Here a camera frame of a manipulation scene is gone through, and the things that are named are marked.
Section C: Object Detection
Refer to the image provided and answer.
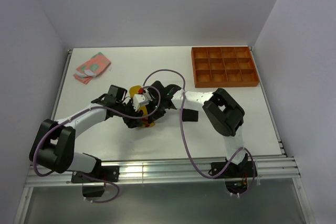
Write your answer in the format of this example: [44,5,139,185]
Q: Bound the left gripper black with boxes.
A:
[115,98,143,129]

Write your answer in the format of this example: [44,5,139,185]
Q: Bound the yellow sock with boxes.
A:
[129,86,155,127]

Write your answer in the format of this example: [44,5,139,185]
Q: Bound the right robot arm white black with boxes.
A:
[152,81,248,177]

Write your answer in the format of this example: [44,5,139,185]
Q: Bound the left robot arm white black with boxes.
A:
[29,85,144,182]

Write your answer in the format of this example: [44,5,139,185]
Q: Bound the pink green patterned socks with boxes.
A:
[73,52,111,84]

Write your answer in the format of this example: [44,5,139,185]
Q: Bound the black sock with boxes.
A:
[182,109,198,122]

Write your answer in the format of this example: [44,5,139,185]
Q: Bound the orange compartment tray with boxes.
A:
[191,46,259,88]

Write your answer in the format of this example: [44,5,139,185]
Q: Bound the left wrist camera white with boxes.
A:
[132,92,153,111]

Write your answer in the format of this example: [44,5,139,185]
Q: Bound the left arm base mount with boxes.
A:
[71,165,120,204]

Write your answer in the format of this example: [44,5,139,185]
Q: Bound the aluminium side rail right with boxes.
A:
[249,46,287,156]

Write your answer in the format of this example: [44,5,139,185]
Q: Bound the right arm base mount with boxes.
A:
[217,159,258,196]

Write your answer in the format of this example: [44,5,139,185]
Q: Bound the aluminium frame rail front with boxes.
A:
[24,156,301,187]

